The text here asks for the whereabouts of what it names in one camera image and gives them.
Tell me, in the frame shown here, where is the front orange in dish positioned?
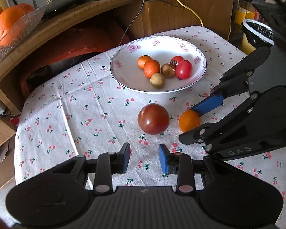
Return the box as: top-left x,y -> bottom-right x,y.
0,5 -> 26,40

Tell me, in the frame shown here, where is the glass fruit dish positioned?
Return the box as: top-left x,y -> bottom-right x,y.
0,6 -> 46,62

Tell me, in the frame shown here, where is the dark red large tomato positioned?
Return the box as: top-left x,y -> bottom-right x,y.
137,103 -> 170,135

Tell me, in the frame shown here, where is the oval red cherry tomato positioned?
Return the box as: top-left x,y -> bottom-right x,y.
176,60 -> 193,80

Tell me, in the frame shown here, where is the small mandarin with leaf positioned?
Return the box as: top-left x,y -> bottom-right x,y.
137,55 -> 152,69

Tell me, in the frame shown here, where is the yellow trash bin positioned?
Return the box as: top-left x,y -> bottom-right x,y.
241,34 -> 256,55

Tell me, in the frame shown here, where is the cherry print tablecloth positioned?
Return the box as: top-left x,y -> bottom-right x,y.
6,26 -> 286,228

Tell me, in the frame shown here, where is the rough orange mandarin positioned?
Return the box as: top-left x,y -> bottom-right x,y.
144,60 -> 161,79

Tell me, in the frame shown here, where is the wooden curved desk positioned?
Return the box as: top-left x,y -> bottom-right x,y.
0,0 -> 235,115

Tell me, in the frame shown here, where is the tan longan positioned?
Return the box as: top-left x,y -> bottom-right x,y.
150,72 -> 166,89
161,64 -> 176,79

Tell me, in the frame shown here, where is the small round red tomato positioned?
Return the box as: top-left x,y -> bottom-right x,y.
170,55 -> 184,67

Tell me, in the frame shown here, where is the orange round tomato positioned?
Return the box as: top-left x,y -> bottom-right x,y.
179,110 -> 201,133

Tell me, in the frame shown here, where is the white floral porcelain bowl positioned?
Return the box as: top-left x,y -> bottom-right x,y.
109,36 -> 207,94

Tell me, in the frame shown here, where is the red plastic bag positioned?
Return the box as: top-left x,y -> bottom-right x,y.
19,23 -> 130,98

